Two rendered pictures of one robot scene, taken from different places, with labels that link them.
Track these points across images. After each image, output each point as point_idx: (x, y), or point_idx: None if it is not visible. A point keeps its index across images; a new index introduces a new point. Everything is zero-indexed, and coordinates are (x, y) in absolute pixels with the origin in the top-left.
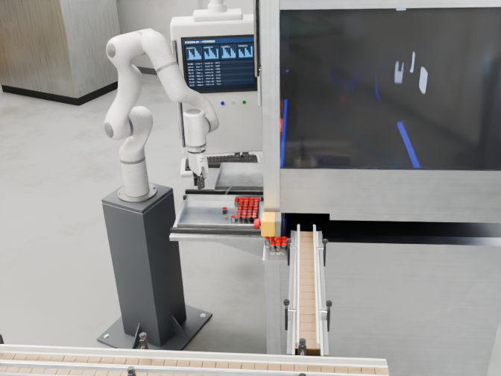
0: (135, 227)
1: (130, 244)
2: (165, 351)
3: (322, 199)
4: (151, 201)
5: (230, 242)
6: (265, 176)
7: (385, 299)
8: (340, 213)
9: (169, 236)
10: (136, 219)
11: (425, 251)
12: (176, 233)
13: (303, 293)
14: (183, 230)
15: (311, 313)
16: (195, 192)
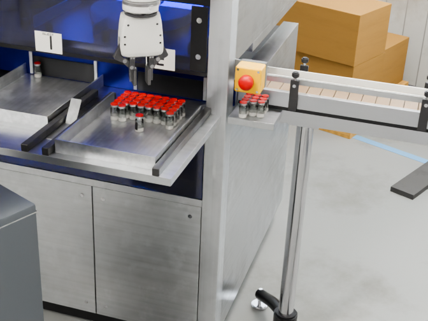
0: (18, 253)
1: (4, 305)
2: None
3: (251, 24)
4: (9, 191)
5: (204, 142)
6: (232, 9)
7: (263, 138)
8: (256, 39)
9: (170, 178)
10: (23, 233)
11: (278, 57)
12: (164, 172)
13: (379, 100)
14: (167, 160)
15: (417, 103)
16: (37, 140)
